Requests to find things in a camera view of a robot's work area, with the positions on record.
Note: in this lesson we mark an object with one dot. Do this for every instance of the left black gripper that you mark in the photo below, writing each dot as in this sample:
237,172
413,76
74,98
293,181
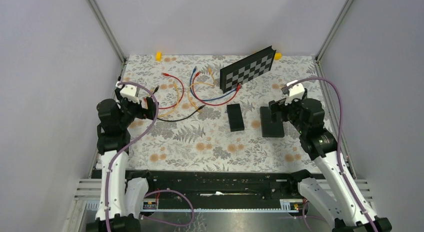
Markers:
151,108

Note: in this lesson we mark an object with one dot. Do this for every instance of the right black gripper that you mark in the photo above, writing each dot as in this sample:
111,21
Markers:
279,106

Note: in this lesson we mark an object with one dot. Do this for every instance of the black network switch box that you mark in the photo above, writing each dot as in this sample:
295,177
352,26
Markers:
271,125

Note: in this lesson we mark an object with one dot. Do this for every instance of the small black adapter box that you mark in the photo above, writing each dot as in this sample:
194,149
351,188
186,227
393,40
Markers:
235,117

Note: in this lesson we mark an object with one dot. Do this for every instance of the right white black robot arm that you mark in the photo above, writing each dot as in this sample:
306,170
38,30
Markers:
346,209

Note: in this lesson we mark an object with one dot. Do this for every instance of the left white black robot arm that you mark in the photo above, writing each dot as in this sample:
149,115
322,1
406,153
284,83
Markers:
120,199

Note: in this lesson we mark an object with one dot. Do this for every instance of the left yellow corner clip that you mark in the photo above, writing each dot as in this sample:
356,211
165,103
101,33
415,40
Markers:
158,56

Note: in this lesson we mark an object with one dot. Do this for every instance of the yellow corner clip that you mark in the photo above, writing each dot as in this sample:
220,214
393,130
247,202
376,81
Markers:
158,56
277,56

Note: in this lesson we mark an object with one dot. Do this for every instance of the floral patterned table mat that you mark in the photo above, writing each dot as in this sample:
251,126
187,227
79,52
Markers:
193,132

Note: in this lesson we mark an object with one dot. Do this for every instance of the right yellow corner clip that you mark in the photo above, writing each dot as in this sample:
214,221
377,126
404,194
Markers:
277,56

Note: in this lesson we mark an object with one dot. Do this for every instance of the black white checkerboard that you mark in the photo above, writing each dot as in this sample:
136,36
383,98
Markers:
246,69

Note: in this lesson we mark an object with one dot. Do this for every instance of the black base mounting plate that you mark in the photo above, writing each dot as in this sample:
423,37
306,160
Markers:
220,190

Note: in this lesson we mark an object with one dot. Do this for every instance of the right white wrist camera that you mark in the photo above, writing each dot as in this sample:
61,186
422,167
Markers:
295,91

